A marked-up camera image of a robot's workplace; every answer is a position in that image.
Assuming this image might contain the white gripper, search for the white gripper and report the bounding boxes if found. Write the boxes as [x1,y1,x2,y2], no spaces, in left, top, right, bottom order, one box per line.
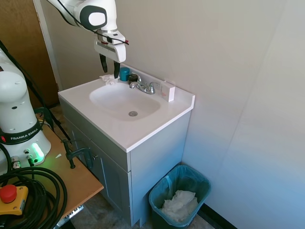
[94,39,127,80]

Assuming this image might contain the yellow emergency stop button box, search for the yellow emergency stop button box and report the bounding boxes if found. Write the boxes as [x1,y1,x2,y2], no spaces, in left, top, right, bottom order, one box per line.
[0,185,30,217]

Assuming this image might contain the white door frame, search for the white door frame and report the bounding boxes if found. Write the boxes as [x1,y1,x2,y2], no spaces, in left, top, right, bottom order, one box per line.
[32,0,63,92]

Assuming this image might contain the white sink vanity top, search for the white sink vanity top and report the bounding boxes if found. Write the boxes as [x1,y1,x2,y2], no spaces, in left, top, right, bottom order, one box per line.
[58,63,196,153]

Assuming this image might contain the white tissues in bin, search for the white tissues in bin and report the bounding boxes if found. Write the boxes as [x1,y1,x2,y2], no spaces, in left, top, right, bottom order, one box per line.
[162,189,199,224]

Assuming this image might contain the chrome faucet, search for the chrome faucet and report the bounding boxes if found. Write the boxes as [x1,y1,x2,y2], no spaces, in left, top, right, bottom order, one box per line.
[128,76,160,95]

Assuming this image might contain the grey vanity cabinet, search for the grey vanity cabinet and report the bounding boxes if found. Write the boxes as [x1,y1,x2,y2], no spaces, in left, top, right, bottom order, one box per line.
[59,97,192,228]

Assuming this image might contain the clear plastic bin liner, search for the clear plastic bin liner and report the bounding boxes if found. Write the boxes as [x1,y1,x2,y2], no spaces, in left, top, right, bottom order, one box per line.
[149,165,212,215]

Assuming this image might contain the white box with red print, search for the white box with red print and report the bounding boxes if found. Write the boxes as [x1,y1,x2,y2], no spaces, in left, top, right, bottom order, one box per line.
[160,80,176,103]

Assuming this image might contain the dark green trash bin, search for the dark green trash bin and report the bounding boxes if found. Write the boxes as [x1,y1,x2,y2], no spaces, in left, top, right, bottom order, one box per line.
[148,164,212,228]

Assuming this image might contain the wooden table board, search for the wooden table board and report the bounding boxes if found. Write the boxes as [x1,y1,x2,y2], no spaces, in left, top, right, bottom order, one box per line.
[35,112,105,226]

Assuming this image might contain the black metal clamp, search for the black metal clamp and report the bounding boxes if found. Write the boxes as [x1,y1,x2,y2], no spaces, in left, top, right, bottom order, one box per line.
[60,139,95,170]

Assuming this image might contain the black baseboard strip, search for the black baseboard strip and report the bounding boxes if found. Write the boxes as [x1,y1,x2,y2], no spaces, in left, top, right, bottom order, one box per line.
[201,202,240,229]

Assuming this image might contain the teal round jar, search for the teal round jar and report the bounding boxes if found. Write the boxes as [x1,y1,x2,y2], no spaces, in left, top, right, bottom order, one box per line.
[119,67,132,83]

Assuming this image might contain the desk height control panel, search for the desk height control panel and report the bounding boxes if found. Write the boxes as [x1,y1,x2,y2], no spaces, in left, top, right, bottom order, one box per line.
[63,204,85,219]

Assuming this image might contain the black tripod leg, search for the black tripod leg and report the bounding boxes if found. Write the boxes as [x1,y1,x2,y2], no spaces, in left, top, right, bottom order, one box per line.
[0,39,72,142]

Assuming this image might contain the white tissue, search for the white tissue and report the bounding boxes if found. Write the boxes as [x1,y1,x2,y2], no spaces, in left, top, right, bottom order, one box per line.
[99,73,119,86]

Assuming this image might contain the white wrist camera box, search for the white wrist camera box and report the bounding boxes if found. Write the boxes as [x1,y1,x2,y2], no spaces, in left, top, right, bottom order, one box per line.
[104,32,126,45]

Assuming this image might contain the black coiled cable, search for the black coiled cable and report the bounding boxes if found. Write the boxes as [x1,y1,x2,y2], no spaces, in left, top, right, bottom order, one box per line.
[0,143,68,229]

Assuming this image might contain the brown wooden door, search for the brown wooden door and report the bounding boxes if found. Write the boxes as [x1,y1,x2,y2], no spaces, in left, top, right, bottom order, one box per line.
[0,0,60,108]

